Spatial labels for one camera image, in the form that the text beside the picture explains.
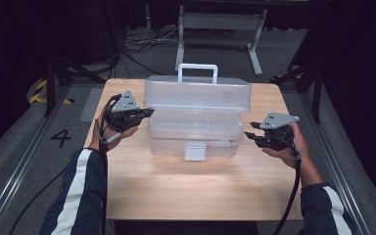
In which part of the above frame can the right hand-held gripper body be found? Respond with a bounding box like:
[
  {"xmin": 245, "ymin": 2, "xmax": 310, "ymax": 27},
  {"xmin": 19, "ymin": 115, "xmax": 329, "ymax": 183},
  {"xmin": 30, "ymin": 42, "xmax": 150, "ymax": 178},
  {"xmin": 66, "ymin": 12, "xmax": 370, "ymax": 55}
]
[{"xmin": 257, "ymin": 112, "xmax": 301, "ymax": 152}]

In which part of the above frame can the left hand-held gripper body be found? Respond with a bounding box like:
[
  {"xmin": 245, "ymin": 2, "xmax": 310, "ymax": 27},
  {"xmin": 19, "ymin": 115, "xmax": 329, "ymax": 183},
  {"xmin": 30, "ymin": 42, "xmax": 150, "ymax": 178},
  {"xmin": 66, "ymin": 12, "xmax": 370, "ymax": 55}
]
[{"xmin": 105, "ymin": 90, "xmax": 143, "ymax": 133}]

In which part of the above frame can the clear plastic storage box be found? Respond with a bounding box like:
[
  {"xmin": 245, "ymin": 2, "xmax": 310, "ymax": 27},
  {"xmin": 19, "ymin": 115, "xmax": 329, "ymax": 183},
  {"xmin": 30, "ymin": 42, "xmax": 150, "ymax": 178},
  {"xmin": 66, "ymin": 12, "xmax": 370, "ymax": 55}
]
[{"xmin": 143, "ymin": 63, "xmax": 253, "ymax": 163}]

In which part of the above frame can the person's right hand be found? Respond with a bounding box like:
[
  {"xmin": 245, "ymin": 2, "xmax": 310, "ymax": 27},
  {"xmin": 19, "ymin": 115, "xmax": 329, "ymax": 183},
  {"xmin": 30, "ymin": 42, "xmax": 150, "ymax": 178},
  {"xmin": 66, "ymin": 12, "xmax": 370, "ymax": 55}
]
[{"xmin": 261, "ymin": 123, "xmax": 309, "ymax": 169}]

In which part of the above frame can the person's left hand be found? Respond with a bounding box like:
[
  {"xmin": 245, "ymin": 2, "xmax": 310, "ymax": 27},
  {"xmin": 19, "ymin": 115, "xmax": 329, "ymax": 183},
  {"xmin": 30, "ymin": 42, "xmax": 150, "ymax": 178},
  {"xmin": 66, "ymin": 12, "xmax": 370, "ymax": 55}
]
[{"xmin": 89, "ymin": 110, "xmax": 139, "ymax": 152}]

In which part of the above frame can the black tripod stand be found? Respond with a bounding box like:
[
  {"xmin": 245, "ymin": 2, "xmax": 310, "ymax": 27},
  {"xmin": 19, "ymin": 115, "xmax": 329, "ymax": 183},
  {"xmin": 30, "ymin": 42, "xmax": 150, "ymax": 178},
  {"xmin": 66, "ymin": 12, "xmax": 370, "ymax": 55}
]
[
  {"xmin": 42, "ymin": 0, "xmax": 108, "ymax": 118},
  {"xmin": 269, "ymin": 58, "xmax": 328, "ymax": 124}
]

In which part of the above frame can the right hand-held gripper cable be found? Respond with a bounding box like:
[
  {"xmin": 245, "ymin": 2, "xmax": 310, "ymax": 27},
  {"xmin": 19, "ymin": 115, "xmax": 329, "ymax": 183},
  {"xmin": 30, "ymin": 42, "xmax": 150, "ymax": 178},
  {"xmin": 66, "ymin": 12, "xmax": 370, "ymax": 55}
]
[{"xmin": 272, "ymin": 134, "xmax": 304, "ymax": 235}]

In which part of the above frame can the hand-held gripper cable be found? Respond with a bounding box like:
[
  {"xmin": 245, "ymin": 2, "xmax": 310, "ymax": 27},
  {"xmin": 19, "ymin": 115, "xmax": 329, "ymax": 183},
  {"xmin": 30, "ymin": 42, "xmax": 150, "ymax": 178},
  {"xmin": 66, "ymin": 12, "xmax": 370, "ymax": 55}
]
[
  {"xmin": 272, "ymin": 134, "xmax": 304, "ymax": 235},
  {"xmin": 97, "ymin": 94, "xmax": 123, "ymax": 235}
]

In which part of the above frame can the grey metal floor rail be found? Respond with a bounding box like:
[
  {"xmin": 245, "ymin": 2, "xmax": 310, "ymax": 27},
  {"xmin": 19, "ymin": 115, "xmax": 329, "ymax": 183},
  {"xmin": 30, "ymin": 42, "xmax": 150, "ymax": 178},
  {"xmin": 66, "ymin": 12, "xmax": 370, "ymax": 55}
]
[
  {"xmin": 297, "ymin": 91, "xmax": 374, "ymax": 235},
  {"xmin": 0, "ymin": 83, "xmax": 73, "ymax": 235}
]

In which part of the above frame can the left hand-held gripper cable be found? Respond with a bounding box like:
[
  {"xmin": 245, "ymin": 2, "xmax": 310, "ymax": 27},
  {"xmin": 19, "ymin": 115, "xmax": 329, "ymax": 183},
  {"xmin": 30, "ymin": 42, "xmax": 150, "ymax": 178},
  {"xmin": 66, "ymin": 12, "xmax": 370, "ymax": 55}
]
[{"xmin": 97, "ymin": 94, "xmax": 123, "ymax": 235}]

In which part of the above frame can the tangle of black floor cables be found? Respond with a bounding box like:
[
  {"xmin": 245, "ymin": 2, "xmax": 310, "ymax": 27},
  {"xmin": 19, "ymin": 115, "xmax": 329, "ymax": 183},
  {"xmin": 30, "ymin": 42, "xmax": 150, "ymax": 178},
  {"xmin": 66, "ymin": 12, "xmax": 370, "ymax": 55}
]
[{"xmin": 110, "ymin": 24, "xmax": 181, "ymax": 81}]

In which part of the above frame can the grey metal table frame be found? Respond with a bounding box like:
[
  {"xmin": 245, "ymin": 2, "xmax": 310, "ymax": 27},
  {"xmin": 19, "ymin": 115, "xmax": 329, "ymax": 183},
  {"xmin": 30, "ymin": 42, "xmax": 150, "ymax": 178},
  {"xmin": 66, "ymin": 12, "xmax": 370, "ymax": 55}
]
[{"xmin": 174, "ymin": 4, "xmax": 268, "ymax": 77}]

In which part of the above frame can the black floor cable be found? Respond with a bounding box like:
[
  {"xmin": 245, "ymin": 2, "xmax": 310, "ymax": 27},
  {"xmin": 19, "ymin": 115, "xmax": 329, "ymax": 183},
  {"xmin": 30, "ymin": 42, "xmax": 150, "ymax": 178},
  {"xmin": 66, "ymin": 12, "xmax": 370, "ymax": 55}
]
[{"xmin": 8, "ymin": 164, "xmax": 71, "ymax": 235}]

